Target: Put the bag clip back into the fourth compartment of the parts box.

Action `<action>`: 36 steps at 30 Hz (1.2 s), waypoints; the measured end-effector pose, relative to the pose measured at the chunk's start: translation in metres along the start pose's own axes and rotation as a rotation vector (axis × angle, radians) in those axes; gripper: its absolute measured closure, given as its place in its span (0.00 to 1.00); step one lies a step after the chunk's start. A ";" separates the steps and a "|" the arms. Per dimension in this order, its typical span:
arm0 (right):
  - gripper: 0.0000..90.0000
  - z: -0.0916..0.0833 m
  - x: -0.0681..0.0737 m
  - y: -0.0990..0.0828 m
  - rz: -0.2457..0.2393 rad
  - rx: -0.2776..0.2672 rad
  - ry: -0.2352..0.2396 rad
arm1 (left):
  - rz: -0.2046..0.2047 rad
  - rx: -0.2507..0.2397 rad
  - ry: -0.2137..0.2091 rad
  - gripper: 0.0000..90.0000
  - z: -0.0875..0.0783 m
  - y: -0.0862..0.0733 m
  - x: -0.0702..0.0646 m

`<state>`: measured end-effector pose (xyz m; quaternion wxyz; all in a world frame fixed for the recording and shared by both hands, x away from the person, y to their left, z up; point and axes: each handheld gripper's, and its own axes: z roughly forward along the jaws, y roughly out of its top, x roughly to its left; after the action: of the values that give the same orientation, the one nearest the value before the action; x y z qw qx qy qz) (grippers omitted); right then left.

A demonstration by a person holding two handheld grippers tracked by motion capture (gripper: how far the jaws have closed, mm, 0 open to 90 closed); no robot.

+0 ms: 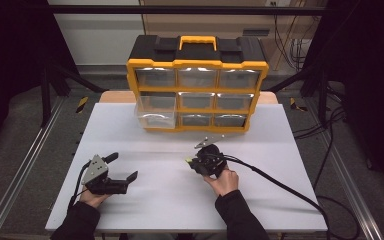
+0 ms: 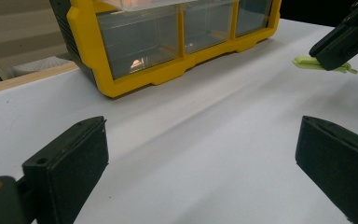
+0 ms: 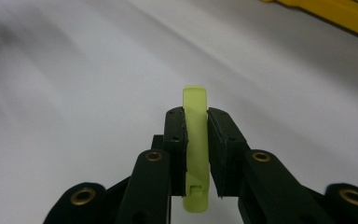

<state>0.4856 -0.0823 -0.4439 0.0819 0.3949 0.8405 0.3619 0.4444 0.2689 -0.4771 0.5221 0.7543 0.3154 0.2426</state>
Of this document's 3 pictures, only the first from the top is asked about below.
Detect person's right hand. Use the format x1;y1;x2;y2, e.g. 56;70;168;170
203;167;240;198

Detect aluminium floor rail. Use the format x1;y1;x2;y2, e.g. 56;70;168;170
304;99;384;240
0;96;66;240

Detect person's left hand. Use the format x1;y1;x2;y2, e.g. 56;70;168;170
78;187;112;209

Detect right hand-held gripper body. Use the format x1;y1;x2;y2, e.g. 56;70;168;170
193;134;229;178

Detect clear plastic drawer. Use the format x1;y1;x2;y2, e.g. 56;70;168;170
135;91;178;130

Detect bundle of hanging cables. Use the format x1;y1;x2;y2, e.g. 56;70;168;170
272;14;312;72

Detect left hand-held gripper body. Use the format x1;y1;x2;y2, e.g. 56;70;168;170
81;154;128;196

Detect black curtain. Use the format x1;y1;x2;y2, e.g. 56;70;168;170
300;0;384;194
0;0;81;162

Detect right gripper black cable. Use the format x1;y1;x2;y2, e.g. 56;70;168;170
219;153;332;240

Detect black floor cables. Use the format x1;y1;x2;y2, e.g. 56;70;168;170
292;84;361;240

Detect black metal stand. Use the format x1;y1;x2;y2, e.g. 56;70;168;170
39;62;108;128
266;62;330;126

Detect wooden table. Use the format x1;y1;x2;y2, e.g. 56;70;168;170
99;90;279;105

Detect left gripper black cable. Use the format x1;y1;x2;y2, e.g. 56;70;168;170
67;161;93;210

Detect yellow black drawer organizer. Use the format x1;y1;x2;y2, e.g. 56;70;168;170
126;34;270;134

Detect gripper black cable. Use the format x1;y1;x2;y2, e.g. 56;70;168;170
67;161;93;210
219;153;332;240

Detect set of clear organizer bins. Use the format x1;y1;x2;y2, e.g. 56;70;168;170
134;67;262;128

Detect black horizontal bar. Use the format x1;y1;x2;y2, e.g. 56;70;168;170
48;4;328;16

